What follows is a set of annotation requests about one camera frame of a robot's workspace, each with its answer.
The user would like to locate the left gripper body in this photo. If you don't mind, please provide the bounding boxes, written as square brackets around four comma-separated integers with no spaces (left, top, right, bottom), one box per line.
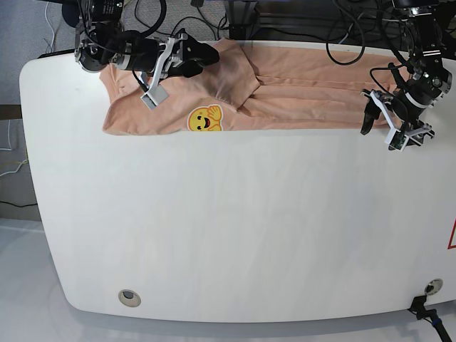
[362,80,435,138]

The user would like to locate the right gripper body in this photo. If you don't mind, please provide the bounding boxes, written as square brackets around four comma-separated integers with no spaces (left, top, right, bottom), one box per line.
[113,33,189,93]

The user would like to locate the peach pink T-shirt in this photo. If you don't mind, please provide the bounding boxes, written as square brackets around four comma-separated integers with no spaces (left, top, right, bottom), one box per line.
[100,39,396,135]

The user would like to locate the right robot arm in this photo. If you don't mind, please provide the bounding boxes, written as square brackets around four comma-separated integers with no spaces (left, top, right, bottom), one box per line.
[75,1,219,103]

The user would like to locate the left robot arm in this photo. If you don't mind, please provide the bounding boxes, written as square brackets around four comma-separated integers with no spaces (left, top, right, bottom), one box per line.
[361,1,452,151]

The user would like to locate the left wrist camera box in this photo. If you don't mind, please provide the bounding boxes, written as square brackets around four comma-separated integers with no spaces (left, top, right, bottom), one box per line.
[385,128,408,151]

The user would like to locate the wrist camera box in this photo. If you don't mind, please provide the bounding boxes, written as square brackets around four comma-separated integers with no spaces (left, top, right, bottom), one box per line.
[141,84,169,110]
[385,128,408,151]

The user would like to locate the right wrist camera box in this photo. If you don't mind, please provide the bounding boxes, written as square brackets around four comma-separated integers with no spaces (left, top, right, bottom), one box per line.
[141,84,169,110]

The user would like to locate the black aluminium frame post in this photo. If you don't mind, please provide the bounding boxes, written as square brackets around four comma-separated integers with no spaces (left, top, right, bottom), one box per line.
[224,1,259,41]

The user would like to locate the white cable on floor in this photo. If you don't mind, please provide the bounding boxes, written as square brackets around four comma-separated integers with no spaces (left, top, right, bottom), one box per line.
[43,0,57,54]

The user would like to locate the right table cable grommet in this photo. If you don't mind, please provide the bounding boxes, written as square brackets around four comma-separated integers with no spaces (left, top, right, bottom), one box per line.
[425,279,443,296]

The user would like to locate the table cable grommet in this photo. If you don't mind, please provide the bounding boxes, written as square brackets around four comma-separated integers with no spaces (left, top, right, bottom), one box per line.
[118,289,141,308]
[425,279,443,296]

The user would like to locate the black clamp with cable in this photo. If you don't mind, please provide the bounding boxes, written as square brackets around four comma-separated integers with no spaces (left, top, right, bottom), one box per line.
[408,295,452,342]

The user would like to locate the left table cable grommet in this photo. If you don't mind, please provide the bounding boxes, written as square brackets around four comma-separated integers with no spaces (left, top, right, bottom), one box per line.
[118,289,141,308]

